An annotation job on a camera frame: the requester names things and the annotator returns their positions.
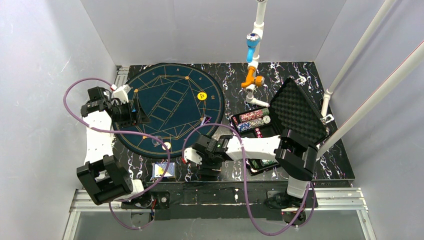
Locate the white thin diagonal pole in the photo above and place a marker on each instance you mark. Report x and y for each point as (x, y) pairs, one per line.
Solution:
(362, 42)

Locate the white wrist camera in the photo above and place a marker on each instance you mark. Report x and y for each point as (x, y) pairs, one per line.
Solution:
(121, 93)
(191, 155)

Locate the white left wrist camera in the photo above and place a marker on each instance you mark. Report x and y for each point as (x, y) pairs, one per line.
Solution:
(121, 93)

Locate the white diagonal frame pole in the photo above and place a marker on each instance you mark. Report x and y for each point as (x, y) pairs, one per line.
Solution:
(398, 75)

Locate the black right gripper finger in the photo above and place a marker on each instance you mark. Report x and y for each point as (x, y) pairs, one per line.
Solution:
(206, 174)
(214, 166)

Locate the yellow big blind button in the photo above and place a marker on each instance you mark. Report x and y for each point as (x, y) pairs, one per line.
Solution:
(202, 96)

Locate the clear dealer button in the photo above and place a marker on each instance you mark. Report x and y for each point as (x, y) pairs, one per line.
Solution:
(156, 141)

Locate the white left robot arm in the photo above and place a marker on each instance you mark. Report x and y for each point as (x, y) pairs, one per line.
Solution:
(102, 175)

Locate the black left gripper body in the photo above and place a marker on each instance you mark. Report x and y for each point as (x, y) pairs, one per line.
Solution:
(131, 114)

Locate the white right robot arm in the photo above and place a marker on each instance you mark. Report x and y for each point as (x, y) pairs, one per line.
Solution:
(294, 153)

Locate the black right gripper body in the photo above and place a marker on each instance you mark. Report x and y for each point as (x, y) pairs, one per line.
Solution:
(205, 161)

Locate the round dark blue poker mat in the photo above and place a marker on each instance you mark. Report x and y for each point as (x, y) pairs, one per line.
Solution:
(168, 95)

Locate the black poker chip case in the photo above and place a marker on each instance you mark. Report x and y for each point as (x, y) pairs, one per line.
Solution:
(289, 109)

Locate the white pipe camera stand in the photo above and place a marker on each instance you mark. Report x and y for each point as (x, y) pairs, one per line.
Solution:
(253, 41)

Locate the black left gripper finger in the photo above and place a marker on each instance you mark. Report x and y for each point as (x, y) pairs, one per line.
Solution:
(139, 114)
(126, 123)

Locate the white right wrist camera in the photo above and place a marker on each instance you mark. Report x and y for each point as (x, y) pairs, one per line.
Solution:
(191, 155)

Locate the red and green chip row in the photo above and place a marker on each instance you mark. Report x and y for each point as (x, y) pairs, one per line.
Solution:
(252, 115)

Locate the aluminium frame rail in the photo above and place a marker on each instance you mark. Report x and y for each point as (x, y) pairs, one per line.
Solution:
(99, 175)

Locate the yellow poker chip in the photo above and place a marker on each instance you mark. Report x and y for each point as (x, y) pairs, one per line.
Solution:
(168, 145)

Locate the green and purple chip row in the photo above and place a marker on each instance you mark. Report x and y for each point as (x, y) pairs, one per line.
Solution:
(261, 163)

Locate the boxed deck of playing cards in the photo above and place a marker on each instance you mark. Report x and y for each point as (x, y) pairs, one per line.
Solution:
(159, 170)

